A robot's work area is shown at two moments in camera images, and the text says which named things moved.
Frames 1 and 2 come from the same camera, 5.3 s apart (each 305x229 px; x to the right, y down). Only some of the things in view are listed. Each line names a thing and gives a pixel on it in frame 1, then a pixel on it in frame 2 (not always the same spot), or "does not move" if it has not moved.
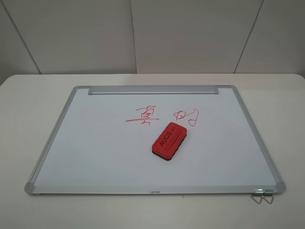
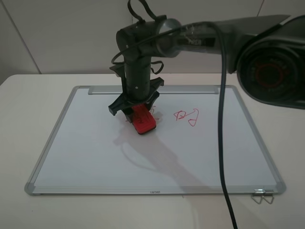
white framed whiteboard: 155,140 does not move
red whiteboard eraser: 169,140 → 143,120
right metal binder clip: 269,192 does not move
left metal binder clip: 258,192 does not move
